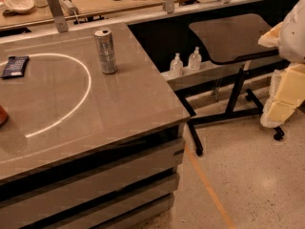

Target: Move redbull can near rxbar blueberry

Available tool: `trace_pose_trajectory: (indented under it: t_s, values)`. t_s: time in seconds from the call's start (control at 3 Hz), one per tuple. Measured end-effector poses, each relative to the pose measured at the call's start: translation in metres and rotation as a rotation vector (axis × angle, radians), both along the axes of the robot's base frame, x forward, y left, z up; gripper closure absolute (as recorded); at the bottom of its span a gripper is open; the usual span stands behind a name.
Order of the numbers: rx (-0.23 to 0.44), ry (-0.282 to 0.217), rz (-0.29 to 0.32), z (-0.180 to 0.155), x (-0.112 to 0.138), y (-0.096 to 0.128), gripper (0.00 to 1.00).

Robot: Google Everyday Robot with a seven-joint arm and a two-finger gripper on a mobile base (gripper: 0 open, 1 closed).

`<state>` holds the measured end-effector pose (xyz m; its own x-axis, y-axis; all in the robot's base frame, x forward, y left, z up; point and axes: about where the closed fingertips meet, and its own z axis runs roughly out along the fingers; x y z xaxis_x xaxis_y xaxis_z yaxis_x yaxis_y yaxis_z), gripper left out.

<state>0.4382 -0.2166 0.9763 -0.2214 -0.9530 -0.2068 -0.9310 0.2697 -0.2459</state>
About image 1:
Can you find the left metal bracket post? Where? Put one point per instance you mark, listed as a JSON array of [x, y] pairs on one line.
[[58, 16]]

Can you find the white power strip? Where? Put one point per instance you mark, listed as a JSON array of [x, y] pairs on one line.
[[69, 7]]

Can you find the white bowl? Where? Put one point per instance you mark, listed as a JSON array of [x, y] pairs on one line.
[[19, 6]]

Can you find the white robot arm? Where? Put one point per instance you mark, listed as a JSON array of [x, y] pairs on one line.
[[288, 35]]

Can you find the silver redbull can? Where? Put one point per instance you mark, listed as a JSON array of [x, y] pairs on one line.
[[105, 49]]

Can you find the clear sanitizer bottle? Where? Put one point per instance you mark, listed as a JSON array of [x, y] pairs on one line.
[[176, 66], [195, 60]]

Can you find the right clear sanitizer bottle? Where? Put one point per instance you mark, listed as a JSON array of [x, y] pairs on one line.
[[195, 60]]

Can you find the left clear sanitizer bottle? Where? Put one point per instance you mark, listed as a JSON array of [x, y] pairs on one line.
[[176, 66]]

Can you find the black rolling laptop stand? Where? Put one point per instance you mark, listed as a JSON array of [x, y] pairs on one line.
[[228, 40]]

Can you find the dark blue rxbar wrapper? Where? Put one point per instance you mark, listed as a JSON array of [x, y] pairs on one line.
[[15, 67]]

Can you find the reddish brown object at edge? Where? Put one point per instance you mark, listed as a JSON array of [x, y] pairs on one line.
[[3, 116]]

